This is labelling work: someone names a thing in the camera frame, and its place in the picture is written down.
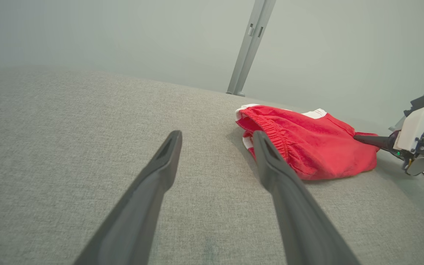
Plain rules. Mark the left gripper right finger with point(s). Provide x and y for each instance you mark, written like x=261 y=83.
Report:
x=293 y=209

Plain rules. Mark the grey metal wall post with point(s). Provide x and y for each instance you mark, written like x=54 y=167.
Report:
x=250 y=44

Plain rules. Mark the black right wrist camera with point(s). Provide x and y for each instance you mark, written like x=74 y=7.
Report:
x=420 y=103

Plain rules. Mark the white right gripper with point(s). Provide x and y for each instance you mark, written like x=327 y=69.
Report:
x=416 y=129

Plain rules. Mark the red shorts with white stripes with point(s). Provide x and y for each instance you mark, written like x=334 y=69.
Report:
x=315 y=143

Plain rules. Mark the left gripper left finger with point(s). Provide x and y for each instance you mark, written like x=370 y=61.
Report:
x=145 y=209

